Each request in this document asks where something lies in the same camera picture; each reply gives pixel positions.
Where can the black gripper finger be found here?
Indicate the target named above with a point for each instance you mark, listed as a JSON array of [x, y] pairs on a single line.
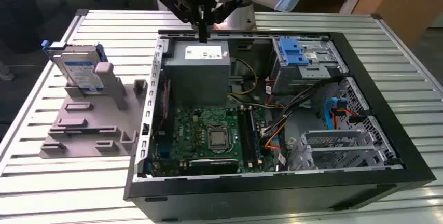
[[225, 11], [177, 6]]

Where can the hard disk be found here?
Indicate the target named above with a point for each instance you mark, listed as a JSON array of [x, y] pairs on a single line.
[[82, 71]]

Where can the metal disk bay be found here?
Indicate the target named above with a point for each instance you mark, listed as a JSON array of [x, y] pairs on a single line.
[[339, 148]]

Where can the blue plastic drive latch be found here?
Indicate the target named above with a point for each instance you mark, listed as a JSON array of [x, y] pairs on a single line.
[[294, 53]]

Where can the grey power supply unit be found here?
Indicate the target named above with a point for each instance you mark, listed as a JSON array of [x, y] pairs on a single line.
[[197, 84]]

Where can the metal drive cage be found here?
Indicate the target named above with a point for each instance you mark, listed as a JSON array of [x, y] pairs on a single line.
[[311, 73]]

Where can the green motherboard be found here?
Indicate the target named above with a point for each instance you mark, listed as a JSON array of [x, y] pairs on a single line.
[[194, 120]]

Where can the black RAM slot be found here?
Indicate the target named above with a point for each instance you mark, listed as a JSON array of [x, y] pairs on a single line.
[[245, 136]]

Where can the RAM stick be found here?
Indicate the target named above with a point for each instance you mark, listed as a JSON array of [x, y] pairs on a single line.
[[255, 136]]

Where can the silver CPU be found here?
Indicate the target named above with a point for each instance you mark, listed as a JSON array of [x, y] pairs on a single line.
[[218, 138]]

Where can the grey parts rack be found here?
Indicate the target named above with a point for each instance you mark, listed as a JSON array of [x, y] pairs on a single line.
[[101, 120]]

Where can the brown wooden cabinet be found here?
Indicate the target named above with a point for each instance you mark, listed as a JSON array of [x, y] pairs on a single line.
[[409, 6]]

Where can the grey metal foot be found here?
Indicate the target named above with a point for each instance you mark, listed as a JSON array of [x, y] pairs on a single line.
[[6, 75]]

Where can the black graphics card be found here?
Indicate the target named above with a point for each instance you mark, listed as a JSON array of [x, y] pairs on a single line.
[[211, 165]]

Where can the black PC case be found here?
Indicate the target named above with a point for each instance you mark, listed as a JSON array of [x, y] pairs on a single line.
[[242, 203]]

